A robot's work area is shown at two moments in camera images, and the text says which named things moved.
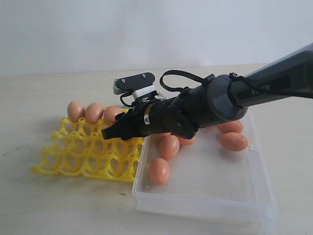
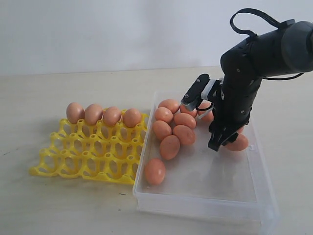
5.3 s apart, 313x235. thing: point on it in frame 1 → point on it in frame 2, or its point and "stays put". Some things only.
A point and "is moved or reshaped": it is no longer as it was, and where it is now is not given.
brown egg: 94,112 stays put
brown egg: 169,146 stays put
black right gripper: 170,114 → 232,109
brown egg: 234,141 stays put
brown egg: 108,113 stays put
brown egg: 186,141 is moved or reshaped
